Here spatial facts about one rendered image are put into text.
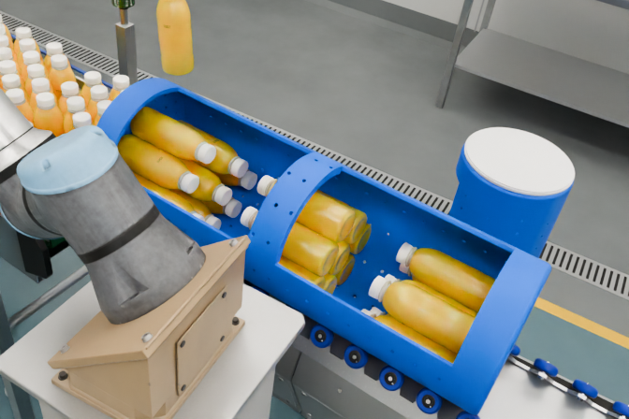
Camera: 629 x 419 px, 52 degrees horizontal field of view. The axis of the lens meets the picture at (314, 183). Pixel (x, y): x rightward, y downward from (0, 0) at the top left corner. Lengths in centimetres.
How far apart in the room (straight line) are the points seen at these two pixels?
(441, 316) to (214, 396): 40
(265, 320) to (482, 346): 33
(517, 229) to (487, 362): 68
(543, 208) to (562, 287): 137
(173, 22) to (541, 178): 93
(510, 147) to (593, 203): 185
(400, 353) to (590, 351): 177
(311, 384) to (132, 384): 55
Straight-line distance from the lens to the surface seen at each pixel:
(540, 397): 133
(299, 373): 131
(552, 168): 171
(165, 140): 134
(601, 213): 350
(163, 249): 84
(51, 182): 82
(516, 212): 163
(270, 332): 100
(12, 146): 95
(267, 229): 113
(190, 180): 130
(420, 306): 111
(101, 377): 87
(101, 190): 82
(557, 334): 279
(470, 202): 166
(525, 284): 106
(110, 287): 85
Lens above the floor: 193
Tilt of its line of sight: 38 degrees down
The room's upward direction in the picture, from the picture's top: 9 degrees clockwise
